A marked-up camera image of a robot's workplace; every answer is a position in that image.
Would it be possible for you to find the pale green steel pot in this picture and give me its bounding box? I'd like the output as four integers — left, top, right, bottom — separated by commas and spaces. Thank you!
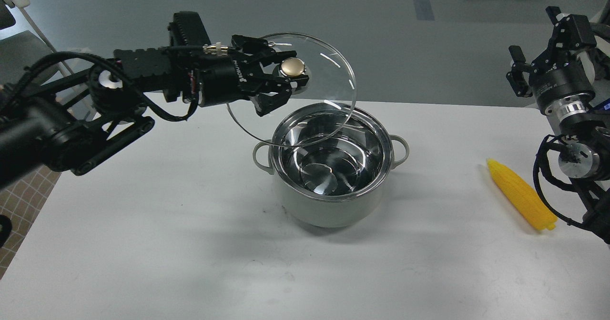
252, 103, 410, 228

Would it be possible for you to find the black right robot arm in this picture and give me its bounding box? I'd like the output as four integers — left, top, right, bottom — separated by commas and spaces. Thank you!
506, 6, 610, 243

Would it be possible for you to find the yellow corn cob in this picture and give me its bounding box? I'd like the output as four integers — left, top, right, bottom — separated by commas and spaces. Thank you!
486, 159, 558, 231

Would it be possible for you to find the beige checkered cloth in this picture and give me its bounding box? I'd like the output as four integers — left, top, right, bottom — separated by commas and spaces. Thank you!
0, 166, 61, 278

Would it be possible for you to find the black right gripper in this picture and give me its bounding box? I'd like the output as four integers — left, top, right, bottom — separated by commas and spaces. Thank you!
506, 6, 597, 116

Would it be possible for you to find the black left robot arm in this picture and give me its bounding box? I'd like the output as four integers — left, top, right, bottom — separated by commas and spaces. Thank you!
0, 10, 309, 188

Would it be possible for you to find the glass pot lid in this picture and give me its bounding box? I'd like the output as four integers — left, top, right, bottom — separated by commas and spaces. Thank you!
227, 32, 357, 147

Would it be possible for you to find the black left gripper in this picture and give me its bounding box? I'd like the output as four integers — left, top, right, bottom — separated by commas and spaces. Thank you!
196, 34, 310, 117

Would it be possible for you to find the grey office chair left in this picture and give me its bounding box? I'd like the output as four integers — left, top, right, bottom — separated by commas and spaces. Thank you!
0, 0, 57, 90

